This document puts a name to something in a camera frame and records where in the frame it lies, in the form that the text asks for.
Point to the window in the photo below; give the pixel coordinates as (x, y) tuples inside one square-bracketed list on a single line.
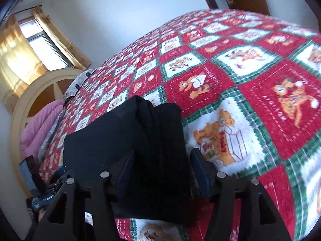
[(42, 45)]

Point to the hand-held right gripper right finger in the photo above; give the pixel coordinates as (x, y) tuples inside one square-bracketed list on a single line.
[(202, 178)]

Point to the white patterned pillow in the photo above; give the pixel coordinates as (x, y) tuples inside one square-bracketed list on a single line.
[(77, 85)]

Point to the grey pillow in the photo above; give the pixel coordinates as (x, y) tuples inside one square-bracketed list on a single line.
[(51, 135)]

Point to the cream wooden headboard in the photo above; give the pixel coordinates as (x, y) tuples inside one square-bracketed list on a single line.
[(50, 80)]

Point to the pink folded quilt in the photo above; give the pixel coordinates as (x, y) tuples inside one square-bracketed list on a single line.
[(40, 130)]

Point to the black pants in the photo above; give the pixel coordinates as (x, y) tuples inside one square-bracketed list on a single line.
[(150, 140)]

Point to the red checkered printed blanket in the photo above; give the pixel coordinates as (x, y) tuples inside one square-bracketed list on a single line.
[(250, 80)]

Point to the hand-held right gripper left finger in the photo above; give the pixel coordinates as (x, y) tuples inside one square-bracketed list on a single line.
[(125, 173)]

